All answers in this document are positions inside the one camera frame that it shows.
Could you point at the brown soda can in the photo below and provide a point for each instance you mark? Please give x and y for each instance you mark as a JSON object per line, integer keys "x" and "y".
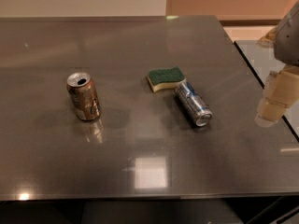
{"x": 83, "y": 94}

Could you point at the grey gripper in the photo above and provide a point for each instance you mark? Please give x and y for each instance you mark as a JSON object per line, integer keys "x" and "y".
{"x": 288, "y": 44}

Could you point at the silver blue redbull can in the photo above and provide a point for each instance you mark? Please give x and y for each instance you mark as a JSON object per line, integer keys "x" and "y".
{"x": 196, "y": 108}

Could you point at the green yellow sponge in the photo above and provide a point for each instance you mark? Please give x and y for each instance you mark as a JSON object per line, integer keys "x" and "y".
{"x": 164, "y": 79}

